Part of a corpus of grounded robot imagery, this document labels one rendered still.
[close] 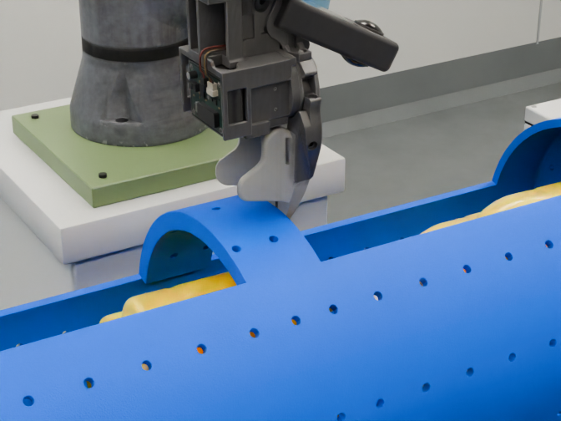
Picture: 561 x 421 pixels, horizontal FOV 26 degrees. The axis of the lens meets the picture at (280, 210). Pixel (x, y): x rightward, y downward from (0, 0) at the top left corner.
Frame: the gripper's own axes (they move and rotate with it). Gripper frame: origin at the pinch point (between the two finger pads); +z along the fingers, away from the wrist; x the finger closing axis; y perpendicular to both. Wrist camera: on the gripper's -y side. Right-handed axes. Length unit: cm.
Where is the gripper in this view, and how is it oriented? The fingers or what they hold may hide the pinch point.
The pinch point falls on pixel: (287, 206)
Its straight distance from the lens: 97.7
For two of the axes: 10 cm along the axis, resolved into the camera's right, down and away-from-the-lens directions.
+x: 5.0, 3.8, -7.8
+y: -8.7, 2.4, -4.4
